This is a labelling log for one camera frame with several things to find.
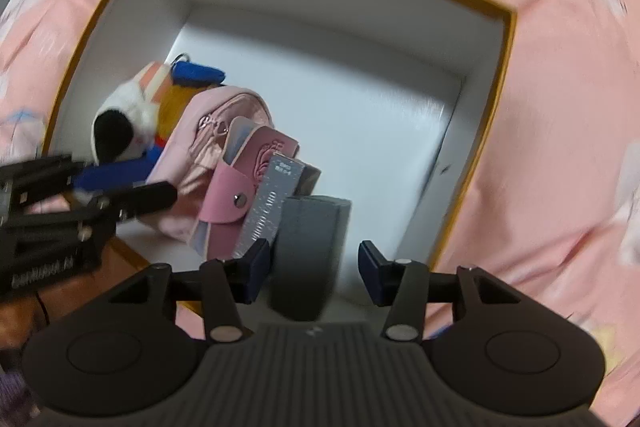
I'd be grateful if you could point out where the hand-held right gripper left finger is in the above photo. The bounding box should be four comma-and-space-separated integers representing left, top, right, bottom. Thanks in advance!
102, 237, 273, 345

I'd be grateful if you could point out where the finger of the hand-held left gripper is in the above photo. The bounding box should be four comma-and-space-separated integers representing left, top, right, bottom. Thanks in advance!
67, 183, 179, 229
0, 153, 88, 208

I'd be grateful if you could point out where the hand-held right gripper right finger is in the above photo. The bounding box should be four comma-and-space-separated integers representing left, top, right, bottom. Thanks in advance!
357, 239, 531, 344

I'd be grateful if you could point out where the grey rectangular box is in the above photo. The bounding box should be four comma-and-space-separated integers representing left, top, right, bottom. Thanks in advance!
267, 194, 353, 323

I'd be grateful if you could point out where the dark glitter card box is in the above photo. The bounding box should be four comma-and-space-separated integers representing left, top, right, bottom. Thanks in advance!
232, 157, 321, 260

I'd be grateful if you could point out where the pink zipper pouch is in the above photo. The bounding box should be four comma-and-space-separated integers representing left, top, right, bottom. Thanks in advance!
145, 86, 273, 240

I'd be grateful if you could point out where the pink card holder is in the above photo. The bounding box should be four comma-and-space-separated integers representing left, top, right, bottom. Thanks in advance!
192, 117, 300, 260

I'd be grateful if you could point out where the white black plush toy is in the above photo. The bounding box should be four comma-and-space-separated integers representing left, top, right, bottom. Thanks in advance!
75, 54, 228, 192

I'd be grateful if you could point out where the orange cardboard box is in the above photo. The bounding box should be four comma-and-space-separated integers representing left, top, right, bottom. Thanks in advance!
35, 0, 518, 348

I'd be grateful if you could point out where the pink printed blanket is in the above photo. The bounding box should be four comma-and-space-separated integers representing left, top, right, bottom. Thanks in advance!
0, 0, 640, 427

